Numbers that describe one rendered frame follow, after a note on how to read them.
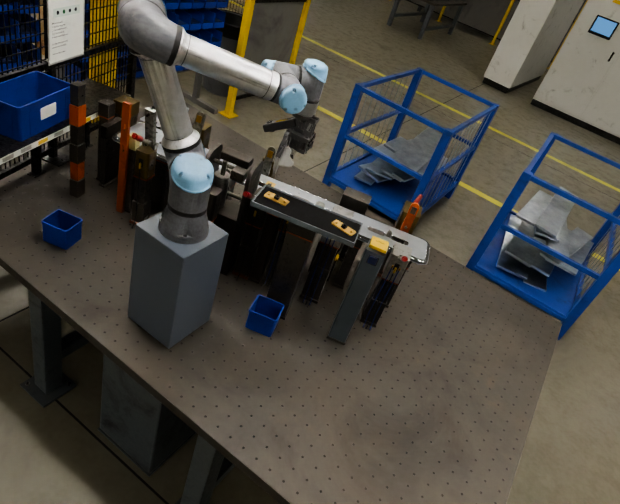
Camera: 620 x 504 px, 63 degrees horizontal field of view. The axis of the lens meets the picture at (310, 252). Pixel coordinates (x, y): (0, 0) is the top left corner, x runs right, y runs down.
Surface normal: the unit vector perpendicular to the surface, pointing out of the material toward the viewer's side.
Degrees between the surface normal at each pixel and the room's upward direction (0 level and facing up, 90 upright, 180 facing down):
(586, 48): 90
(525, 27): 90
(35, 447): 0
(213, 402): 0
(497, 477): 0
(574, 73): 90
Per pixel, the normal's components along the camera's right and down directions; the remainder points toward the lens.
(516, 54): -0.58, 0.36
